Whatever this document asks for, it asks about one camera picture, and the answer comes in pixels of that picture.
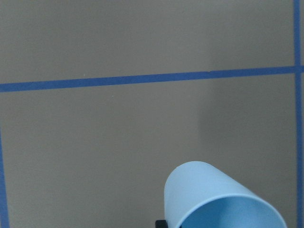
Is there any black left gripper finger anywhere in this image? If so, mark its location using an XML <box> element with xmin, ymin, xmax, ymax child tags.
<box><xmin>155</xmin><ymin>220</ymin><xmax>167</xmax><ymax>228</ymax></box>

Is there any light blue cup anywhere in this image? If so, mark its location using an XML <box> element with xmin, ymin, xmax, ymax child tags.
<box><xmin>164</xmin><ymin>161</ymin><xmax>287</xmax><ymax>228</ymax></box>

